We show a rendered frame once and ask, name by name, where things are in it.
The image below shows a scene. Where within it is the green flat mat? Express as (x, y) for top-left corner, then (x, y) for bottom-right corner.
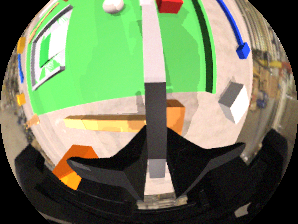
(25, 0), (206, 116)

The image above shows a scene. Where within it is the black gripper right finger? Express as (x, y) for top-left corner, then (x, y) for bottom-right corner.
(166, 127), (246, 198)

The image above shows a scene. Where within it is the white cube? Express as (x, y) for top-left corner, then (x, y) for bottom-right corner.
(218, 81), (249, 124)

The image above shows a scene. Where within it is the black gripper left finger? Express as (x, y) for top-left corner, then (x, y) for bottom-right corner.
(67, 125), (148, 202)

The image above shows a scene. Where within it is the white ball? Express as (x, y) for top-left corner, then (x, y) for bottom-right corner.
(102, 0), (124, 15)

